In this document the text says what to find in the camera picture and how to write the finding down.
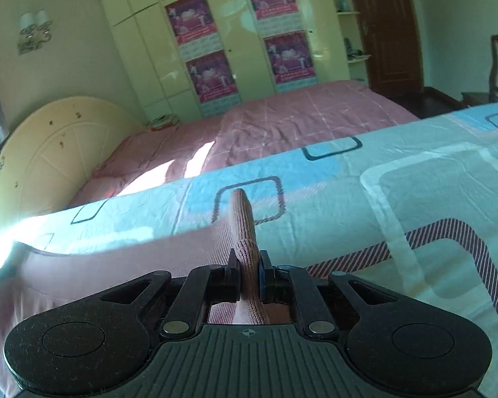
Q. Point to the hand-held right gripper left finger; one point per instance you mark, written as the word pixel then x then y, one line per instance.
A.
pixel 232 275

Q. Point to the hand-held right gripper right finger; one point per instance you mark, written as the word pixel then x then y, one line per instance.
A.
pixel 267 282

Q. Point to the pink sweatshirt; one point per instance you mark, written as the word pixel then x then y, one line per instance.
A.
pixel 108 261

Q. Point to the blue patterned bed sheet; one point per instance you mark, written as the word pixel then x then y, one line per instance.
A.
pixel 357 199

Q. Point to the cream wooden headboard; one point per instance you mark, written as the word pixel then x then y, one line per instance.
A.
pixel 45 153

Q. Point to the pink checked bed cover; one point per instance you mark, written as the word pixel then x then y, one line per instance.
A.
pixel 294 124

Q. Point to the stack of books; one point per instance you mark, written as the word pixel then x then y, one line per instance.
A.
pixel 164 121

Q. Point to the cream glossy wardrobe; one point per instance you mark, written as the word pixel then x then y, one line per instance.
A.
pixel 145 49

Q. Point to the cream corner shelves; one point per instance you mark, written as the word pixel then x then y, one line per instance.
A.
pixel 348 20

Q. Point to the brown wooden door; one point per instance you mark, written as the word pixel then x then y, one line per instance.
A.
pixel 388 29

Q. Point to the blue bottle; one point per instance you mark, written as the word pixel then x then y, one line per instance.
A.
pixel 343 4

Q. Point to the double wall lamp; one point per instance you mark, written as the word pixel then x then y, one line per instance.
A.
pixel 34 29

